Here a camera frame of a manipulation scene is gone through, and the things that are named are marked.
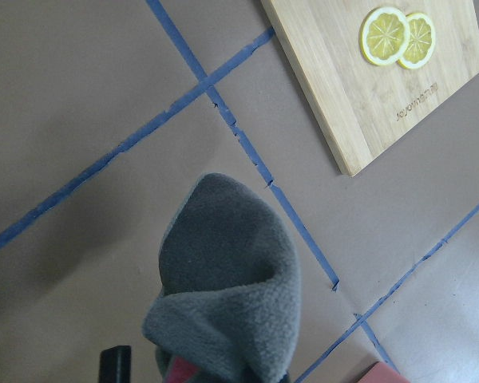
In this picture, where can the front lemon slice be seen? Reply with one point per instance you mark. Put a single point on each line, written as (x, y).
(384, 36)

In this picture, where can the pink plastic bin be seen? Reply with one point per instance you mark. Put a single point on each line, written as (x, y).
(381, 372)

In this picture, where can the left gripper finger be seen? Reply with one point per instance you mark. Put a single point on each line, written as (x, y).
(115, 364)

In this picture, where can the grey and pink cloth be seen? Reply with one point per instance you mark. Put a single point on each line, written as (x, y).
(230, 301)

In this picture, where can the bamboo cutting board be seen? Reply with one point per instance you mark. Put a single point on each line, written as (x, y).
(362, 109)

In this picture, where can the lemon slice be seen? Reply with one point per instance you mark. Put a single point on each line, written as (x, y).
(422, 41)
(384, 36)

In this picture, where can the rear lemon slice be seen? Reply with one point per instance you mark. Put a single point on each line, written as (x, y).
(422, 41)

